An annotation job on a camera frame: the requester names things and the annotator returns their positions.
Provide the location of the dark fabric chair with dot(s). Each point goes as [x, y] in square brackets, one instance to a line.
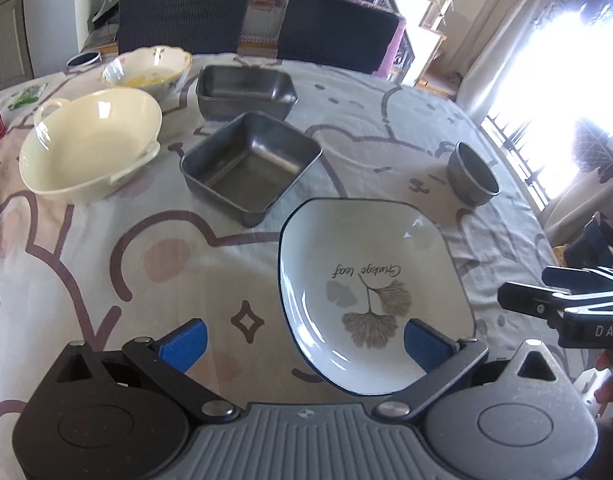
[181, 15]
[336, 25]

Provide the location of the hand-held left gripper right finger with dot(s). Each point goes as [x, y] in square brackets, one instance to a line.
[426, 345]

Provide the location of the rectangular stainless steel container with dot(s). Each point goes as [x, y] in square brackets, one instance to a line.
[246, 90]
[251, 170]

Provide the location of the white square leaf-print plate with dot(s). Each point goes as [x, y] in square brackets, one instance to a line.
[366, 270]

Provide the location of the floral scalloped ceramic bowl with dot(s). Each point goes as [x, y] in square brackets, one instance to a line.
[146, 67]

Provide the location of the dark round cup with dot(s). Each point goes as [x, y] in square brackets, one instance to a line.
[84, 60]

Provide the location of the window railing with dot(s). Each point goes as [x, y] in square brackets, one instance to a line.
[516, 160]

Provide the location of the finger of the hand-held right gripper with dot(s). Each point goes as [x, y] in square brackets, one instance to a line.
[561, 276]
[526, 302]

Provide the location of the green snack packet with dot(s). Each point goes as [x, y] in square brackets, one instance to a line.
[26, 96]

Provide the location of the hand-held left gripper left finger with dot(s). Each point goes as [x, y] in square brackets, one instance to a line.
[186, 342]

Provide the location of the person's right hand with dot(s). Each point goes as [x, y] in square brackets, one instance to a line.
[607, 385]

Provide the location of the bear-print tablecloth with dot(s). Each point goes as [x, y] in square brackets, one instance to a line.
[136, 270]

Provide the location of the round stainless steel bowl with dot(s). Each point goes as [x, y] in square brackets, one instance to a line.
[466, 175]

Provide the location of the pink rolled mat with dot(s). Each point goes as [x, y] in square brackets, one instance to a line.
[399, 55]

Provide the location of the beige curtain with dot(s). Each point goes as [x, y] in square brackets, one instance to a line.
[486, 35]

